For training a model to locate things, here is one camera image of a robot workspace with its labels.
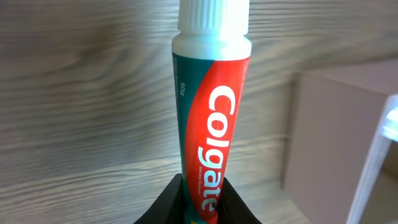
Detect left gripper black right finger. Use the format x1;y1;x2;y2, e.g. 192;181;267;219
218;178;261;224

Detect red white toothpaste tube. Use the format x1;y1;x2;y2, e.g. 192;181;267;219
172;0;252;223

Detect white cardboard box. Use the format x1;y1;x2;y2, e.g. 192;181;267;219
283;59;397;223

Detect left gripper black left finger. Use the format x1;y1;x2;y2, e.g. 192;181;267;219
134;174;185;224

